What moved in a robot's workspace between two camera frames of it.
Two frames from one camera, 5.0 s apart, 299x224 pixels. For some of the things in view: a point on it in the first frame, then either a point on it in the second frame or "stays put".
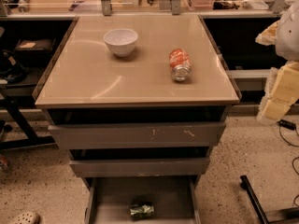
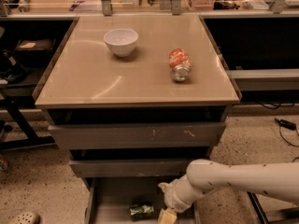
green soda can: [140, 211] stays put
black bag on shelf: [34, 53] stays put
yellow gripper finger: [268, 36] → [168, 189]
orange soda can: [180, 64] stays put
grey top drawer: [134, 135] stays put
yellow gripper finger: [273, 109] → [167, 217]
